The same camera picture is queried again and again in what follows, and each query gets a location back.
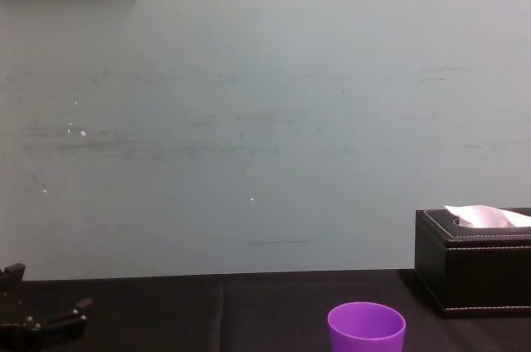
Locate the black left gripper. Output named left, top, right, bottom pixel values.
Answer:
left=0, top=262, right=95, bottom=352

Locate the black table cloth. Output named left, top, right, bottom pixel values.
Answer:
left=0, top=269, right=531, bottom=352

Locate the purple plastic cup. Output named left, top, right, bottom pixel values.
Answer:
left=327, top=301, right=407, bottom=352

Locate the black leather tissue box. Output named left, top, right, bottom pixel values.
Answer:
left=414, top=207, right=531, bottom=320

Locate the white paper tissue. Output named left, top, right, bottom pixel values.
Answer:
left=444, top=203, right=531, bottom=230

